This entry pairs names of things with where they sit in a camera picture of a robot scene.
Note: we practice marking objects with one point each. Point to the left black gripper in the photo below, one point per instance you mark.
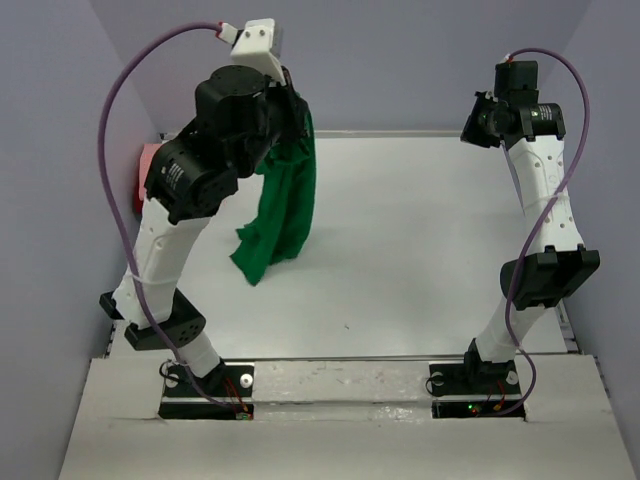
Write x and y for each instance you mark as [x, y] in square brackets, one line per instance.
[294, 104]

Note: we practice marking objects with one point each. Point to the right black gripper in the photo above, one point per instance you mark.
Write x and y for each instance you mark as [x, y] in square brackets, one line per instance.
[471, 132]

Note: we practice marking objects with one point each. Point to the green t-shirt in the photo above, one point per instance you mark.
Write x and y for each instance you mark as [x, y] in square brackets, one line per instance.
[285, 209]

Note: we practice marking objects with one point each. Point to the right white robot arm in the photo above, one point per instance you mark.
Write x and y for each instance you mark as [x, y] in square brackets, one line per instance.
[554, 261]

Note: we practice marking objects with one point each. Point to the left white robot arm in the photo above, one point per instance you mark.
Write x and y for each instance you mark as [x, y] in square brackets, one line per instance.
[246, 122]

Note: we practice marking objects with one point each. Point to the pink folded t-shirt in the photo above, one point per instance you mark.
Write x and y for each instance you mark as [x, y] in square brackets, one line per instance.
[144, 165]

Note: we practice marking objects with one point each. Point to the dark red folded t-shirt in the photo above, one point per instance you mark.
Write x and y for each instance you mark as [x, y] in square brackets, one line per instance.
[137, 205]

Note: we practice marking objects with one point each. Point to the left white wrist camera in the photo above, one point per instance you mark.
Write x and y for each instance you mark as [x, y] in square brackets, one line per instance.
[257, 45]

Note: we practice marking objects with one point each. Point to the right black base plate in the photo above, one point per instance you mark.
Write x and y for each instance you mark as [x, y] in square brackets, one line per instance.
[457, 395]

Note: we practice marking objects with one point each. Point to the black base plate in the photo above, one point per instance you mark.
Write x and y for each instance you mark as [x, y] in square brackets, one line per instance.
[457, 395]
[229, 399]

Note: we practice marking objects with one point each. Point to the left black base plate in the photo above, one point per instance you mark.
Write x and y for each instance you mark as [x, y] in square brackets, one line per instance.
[229, 399]

